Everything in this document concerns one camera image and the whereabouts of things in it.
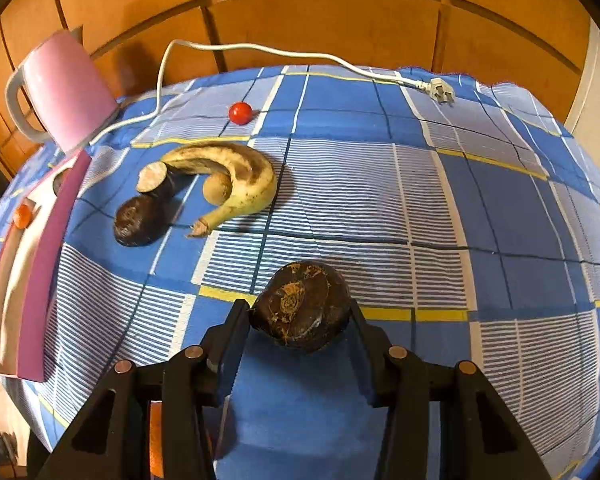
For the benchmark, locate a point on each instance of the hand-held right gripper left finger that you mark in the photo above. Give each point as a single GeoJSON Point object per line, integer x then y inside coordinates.
{"type": "Point", "coordinates": [228, 371]}

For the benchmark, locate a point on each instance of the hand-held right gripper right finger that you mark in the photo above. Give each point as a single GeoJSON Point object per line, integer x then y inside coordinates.
{"type": "Point", "coordinates": [362, 375]}

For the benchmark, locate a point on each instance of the dark brown round avocado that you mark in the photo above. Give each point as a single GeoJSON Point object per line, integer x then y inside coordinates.
{"type": "Point", "coordinates": [300, 305]}

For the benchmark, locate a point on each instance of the dark oval avocado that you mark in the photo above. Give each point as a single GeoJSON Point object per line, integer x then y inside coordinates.
{"type": "Point", "coordinates": [140, 220]}

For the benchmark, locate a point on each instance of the small tan round fruit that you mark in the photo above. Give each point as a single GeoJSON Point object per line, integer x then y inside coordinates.
{"type": "Point", "coordinates": [216, 189]}

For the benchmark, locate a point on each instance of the spotted yellow banana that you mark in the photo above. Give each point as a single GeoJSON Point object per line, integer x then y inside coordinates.
{"type": "Point", "coordinates": [250, 175]}

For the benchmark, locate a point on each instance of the pink rectangular tray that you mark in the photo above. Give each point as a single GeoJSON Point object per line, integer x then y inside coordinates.
{"type": "Point", "coordinates": [45, 270]}

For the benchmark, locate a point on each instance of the red cherry tomato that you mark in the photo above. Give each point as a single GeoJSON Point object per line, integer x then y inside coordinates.
{"type": "Point", "coordinates": [240, 113]}

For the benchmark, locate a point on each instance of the blue checked tablecloth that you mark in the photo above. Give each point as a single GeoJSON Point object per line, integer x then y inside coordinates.
{"type": "Point", "coordinates": [355, 185]}

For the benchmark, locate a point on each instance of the small orange tangerine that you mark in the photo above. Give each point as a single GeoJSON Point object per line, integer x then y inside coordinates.
{"type": "Point", "coordinates": [22, 216]}

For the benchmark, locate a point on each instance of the pink electric kettle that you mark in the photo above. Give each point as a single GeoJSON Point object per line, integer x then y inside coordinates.
{"type": "Point", "coordinates": [70, 90]}

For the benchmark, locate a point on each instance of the wooden panelled cabinet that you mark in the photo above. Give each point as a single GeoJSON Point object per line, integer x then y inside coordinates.
{"type": "Point", "coordinates": [330, 10]}

